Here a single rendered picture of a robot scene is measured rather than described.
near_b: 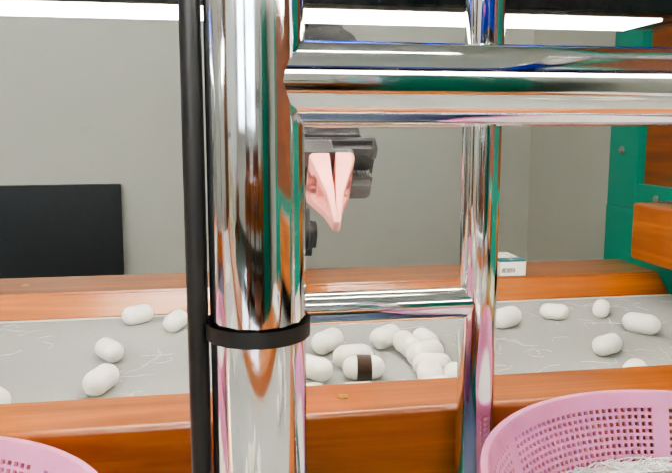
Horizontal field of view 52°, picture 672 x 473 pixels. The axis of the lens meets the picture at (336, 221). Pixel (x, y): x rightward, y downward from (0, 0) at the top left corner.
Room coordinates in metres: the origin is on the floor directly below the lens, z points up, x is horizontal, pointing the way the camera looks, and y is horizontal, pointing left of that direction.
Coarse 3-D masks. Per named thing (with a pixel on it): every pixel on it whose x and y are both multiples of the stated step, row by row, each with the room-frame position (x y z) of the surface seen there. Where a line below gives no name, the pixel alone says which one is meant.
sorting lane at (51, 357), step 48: (0, 336) 0.68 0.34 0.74; (48, 336) 0.68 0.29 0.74; (96, 336) 0.68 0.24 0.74; (144, 336) 0.68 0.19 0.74; (528, 336) 0.68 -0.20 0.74; (576, 336) 0.68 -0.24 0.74; (624, 336) 0.68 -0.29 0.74; (0, 384) 0.55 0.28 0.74; (48, 384) 0.55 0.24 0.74; (144, 384) 0.55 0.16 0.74
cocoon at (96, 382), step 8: (96, 368) 0.53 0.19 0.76; (104, 368) 0.53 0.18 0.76; (112, 368) 0.54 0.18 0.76; (88, 376) 0.52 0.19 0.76; (96, 376) 0.52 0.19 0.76; (104, 376) 0.52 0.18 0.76; (112, 376) 0.53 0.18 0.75; (88, 384) 0.51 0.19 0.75; (96, 384) 0.51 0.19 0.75; (104, 384) 0.52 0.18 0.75; (112, 384) 0.53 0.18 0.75; (88, 392) 0.51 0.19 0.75; (96, 392) 0.51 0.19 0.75; (104, 392) 0.52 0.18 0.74
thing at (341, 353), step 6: (336, 348) 0.59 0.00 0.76; (342, 348) 0.58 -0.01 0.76; (348, 348) 0.58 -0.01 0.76; (354, 348) 0.58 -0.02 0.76; (360, 348) 0.58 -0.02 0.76; (366, 348) 0.59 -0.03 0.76; (336, 354) 0.58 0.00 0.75; (342, 354) 0.58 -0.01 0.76; (348, 354) 0.58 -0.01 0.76; (354, 354) 0.58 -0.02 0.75; (360, 354) 0.58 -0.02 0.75; (366, 354) 0.58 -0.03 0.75; (372, 354) 0.59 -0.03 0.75; (336, 360) 0.58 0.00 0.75; (342, 360) 0.58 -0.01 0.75; (342, 366) 0.58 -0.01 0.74
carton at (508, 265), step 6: (498, 252) 0.91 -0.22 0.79; (504, 252) 0.91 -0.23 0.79; (498, 258) 0.87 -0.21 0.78; (504, 258) 0.87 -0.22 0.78; (510, 258) 0.87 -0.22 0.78; (516, 258) 0.87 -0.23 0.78; (498, 264) 0.86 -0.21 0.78; (504, 264) 0.85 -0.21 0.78; (510, 264) 0.86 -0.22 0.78; (516, 264) 0.86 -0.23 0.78; (522, 264) 0.86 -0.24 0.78; (498, 270) 0.86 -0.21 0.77; (504, 270) 0.85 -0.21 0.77; (510, 270) 0.86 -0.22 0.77; (516, 270) 0.86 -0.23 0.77; (522, 270) 0.86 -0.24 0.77
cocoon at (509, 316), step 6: (510, 306) 0.72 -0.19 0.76; (498, 312) 0.70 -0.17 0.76; (504, 312) 0.70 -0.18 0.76; (510, 312) 0.71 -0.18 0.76; (516, 312) 0.71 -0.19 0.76; (498, 318) 0.70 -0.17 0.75; (504, 318) 0.70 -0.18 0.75; (510, 318) 0.70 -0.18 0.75; (516, 318) 0.71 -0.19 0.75; (498, 324) 0.70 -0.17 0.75; (504, 324) 0.70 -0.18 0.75; (510, 324) 0.70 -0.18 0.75; (516, 324) 0.71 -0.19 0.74
